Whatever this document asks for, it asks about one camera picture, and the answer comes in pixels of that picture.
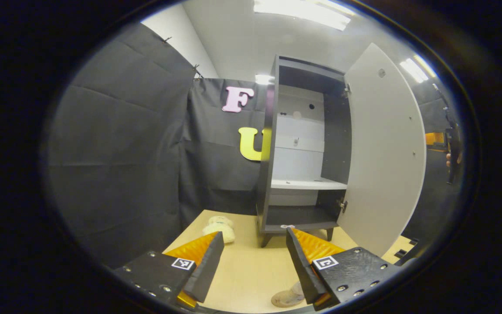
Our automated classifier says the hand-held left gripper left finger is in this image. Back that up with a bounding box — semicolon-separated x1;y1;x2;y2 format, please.
114;231;224;309

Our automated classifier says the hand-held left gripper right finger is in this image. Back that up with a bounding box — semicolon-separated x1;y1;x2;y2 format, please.
285;228;402;311

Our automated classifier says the dark grey cabinet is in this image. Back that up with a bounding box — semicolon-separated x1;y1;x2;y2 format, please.
256;55;352;248

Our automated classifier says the cream plush toy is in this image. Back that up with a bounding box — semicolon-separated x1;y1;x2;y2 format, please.
202;215;236;244

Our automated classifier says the large ceiling light panel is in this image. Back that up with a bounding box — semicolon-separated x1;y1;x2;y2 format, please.
253;0;352;31

